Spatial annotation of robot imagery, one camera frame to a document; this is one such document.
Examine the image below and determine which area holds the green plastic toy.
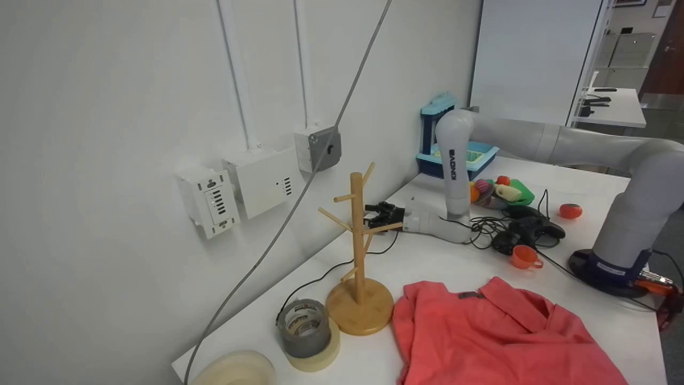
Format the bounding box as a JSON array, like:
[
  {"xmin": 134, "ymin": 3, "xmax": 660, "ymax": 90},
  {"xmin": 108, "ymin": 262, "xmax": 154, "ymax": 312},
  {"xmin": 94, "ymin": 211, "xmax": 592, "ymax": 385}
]
[{"xmin": 511, "ymin": 178, "xmax": 536, "ymax": 210}]

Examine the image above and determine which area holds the cream plastic bowl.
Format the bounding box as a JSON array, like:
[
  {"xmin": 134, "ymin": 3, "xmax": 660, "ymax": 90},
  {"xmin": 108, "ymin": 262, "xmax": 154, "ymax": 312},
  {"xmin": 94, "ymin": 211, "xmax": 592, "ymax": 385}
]
[{"xmin": 191, "ymin": 348, "xmax": 277, "ymax": 385}]

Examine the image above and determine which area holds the wooden mug tree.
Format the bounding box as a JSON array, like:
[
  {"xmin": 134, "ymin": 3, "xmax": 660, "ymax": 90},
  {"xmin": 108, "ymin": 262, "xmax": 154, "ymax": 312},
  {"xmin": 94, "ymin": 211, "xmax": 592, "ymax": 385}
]
[{"xmin": 317, "ymin": 160, "xmax": 406, "ymax": 337}]

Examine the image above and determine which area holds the grey junction box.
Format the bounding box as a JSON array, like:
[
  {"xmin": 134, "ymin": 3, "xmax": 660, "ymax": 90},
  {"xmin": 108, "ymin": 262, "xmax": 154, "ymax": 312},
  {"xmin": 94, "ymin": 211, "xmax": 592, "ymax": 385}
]
[{"xmin": 292, "ymin": 122, "xmax": 343, "ymax": 175}]

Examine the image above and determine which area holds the small red bowl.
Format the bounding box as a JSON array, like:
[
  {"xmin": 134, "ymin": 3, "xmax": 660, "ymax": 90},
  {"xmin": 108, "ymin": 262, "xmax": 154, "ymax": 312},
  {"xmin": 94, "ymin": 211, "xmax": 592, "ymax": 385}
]
[{"xmin": 556, "ymin": 201, "xmax": 586, "ymax": 222}]

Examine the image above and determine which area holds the white wall socket box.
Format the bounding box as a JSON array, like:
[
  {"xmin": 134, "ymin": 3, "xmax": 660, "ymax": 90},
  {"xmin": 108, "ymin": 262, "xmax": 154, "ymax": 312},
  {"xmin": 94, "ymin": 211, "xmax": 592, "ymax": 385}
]
[{"xmin": 172, "ymin": 160, "xmax": 241, "ymax": 242}]

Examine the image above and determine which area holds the black idle arm gripper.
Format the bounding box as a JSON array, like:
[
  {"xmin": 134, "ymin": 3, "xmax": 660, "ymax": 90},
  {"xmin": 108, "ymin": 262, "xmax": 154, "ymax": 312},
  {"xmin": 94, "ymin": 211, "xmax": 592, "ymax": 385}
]
[{"xmin": 364, "ymin": 201, "xmax": 409, "ymax": 233}]

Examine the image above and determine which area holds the coral pink shirt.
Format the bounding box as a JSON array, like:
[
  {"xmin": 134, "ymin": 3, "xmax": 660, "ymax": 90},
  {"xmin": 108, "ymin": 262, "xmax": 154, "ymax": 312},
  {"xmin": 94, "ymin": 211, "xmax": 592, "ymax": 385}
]
[{"xmin": 390, "ymin": 275, "xmax": 628, "ymax": 385}]

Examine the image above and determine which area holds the plain white wall box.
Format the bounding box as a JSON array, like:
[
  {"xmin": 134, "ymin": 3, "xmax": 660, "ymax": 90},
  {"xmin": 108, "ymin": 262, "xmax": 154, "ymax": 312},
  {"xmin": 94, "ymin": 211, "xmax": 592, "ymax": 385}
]
[{"xmin": 223, "ymin": 144, "xmax": 302, "ymax": 220}]

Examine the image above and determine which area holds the orange clamp tool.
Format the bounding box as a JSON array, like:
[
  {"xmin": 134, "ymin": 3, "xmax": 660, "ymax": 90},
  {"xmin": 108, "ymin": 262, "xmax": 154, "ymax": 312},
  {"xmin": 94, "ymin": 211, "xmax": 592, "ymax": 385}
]
[{"xmin": 630, "ymin": 274, "xmax": 684, "ymax": 332}]

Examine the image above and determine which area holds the white background table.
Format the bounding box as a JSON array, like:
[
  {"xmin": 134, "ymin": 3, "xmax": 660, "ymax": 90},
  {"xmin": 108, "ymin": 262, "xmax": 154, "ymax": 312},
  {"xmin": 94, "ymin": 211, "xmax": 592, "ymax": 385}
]
[{"xmin": 569, "ymin": 67, "xmax": 650, "ymax": 135}]

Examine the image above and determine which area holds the black cable bundle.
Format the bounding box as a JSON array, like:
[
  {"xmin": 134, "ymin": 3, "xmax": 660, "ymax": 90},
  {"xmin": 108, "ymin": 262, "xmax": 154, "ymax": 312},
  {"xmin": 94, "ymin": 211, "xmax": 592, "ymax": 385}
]
[{"xmin": 466, "ymin": 202, "xmax": 569, "ymax": 257}]

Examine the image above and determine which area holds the pink toy ball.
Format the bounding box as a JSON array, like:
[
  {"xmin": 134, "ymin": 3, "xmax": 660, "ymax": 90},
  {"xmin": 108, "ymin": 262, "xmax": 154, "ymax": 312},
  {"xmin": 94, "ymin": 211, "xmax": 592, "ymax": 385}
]
[{"xmin": 473, "ymin": 178, "xmax": 496, "ymax": 202}]

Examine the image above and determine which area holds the white wall conduit pipe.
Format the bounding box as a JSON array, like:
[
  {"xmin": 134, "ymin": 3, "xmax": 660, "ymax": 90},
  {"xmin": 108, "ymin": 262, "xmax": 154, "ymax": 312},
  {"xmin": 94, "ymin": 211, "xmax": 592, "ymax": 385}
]
[
  {"xmin": 291, "ymin": 0, "xmax": 312, "ymax": 128},
  {"xmin": 213, "ymin": 0, "xmax": 251, "ymax": 152}
]

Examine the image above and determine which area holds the thin black table cable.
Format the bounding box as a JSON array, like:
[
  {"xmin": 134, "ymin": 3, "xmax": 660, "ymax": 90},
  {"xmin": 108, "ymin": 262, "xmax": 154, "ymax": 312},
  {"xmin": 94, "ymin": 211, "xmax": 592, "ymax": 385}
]
[{"xmin": 275, "ymin": 230, "xmax": 402, "ymax": 323}]

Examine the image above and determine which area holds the long grey wall cable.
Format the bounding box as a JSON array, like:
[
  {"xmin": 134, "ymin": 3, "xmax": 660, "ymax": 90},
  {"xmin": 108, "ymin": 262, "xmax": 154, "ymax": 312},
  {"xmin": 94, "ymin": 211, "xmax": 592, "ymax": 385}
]
[{"xmin": 179, "ymin": 0, "xmax": 396, "ymax": 385}]

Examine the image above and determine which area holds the small black device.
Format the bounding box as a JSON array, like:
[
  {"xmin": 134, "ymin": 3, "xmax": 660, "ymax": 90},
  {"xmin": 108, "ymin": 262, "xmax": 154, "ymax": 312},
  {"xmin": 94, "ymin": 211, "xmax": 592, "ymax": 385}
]
[{"xmin": 577, "ymin": 94, "xmax": 614, "ymax": 120}]

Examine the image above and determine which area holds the cream tape roll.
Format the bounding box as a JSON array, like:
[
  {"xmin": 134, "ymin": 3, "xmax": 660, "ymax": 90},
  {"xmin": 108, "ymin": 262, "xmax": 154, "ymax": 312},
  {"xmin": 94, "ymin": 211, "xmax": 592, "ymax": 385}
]
[{"xmin": 285, "ymin": 333, "xmax": 341, "ymax": 374}]

